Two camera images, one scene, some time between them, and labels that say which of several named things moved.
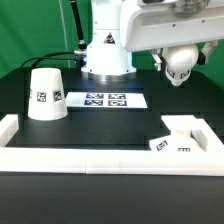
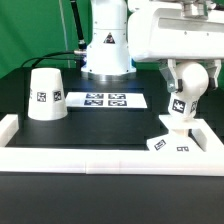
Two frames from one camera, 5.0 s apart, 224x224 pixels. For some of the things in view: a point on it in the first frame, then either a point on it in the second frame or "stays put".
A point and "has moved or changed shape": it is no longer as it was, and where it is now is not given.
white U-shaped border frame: (208, 163) stays put
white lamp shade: (46, 95) stays put
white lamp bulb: (179, 59) has moved or changed shape
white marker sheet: (109, 100) stays put
